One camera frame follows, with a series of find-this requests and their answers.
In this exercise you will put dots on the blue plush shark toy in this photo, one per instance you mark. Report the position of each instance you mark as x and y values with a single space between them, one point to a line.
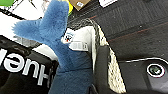
56 20

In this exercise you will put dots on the small yellow toy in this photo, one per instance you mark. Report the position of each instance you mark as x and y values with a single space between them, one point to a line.
70 6

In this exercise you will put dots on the black bag with white print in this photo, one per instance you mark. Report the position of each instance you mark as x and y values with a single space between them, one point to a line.
20 80

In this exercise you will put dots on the green and white bowl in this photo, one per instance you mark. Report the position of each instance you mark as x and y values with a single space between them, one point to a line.
6 2

